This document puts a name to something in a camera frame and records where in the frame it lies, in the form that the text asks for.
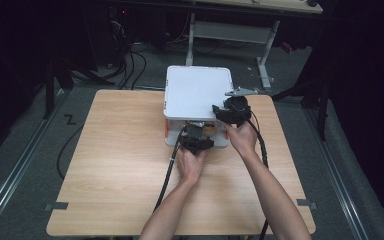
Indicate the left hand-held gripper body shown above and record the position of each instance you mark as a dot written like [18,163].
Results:
[196,137]

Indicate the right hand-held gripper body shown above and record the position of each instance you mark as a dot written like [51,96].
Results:
[238,106]

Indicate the white two-tier shoe rack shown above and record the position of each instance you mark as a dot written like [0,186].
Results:
[196,93]

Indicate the person's right hand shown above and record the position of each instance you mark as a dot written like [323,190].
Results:
[243,138]

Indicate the person's left hand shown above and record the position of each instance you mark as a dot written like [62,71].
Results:
[190,165]

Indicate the black metal stand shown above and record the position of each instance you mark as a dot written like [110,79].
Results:
[313,100]
[56,86]

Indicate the small red object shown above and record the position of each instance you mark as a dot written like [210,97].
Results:
[286,47]

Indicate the grey tape strip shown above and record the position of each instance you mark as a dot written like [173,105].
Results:
[306,203]
[56,206]

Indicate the desk with white metal frame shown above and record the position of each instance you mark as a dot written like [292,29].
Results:
[246,30]

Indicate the grey metal floor rail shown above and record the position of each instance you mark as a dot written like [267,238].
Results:
[336,173]
[16,170]

